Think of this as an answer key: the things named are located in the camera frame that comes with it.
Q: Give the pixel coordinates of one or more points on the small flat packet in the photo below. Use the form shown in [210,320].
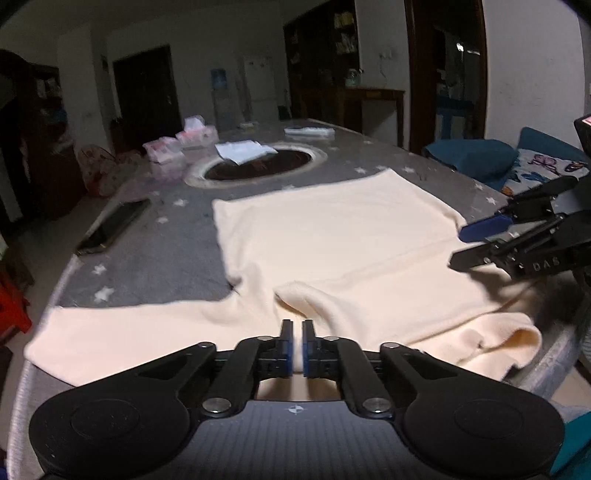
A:
[249,124]

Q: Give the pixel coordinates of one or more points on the tall wooden display cabinet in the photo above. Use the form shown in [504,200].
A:
[318,55]

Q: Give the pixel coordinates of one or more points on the butterfly print cushion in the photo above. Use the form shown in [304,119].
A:
[540,168]

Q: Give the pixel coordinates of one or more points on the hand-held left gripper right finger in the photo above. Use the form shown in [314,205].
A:
[307,348]

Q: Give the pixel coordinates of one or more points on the blue sofa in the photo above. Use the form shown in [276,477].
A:
[471,154]

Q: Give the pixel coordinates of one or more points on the dark wooden shelf unit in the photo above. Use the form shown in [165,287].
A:
[46,138]

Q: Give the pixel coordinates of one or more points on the white refrigerator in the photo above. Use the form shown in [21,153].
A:
[261,87]

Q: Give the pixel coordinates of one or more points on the pink plastic box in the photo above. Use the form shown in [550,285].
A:
[161,150]

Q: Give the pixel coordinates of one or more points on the white wall socket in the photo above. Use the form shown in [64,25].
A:
[388,54]

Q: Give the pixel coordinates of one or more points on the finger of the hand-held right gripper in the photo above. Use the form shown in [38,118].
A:
[471,258]
[485,229]

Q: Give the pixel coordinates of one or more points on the wooden side table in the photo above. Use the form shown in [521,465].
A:
[369,94]

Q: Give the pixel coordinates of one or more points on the pink white tissue box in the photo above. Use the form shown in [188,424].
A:
[198,136]

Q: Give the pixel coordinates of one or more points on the grey star table cover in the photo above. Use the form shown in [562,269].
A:
[161,240]

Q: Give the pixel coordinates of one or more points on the black smartphone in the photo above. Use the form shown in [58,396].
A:
[113,226]

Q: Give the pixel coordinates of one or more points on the teal glass jar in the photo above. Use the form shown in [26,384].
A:
[352,79]

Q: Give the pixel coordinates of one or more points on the cream sweater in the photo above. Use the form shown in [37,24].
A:
[346,240]

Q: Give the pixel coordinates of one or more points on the white remote control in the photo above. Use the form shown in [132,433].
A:
[309,131]

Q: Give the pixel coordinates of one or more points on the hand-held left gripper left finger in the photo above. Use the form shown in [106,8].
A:
[288,348]

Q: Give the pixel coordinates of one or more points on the blue water bottle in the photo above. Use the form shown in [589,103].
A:
[219,79]

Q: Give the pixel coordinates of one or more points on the round black induction cooktop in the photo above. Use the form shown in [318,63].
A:
[277,164]

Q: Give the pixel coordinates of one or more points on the red plastic stool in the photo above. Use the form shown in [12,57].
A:
[14,304]

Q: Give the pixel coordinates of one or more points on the dark wooden door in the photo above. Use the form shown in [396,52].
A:
[145,92]

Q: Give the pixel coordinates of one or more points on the crumpled white tissue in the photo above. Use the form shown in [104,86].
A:
[240,150]

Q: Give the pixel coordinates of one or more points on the white water dispenser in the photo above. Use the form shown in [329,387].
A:
[224,110]

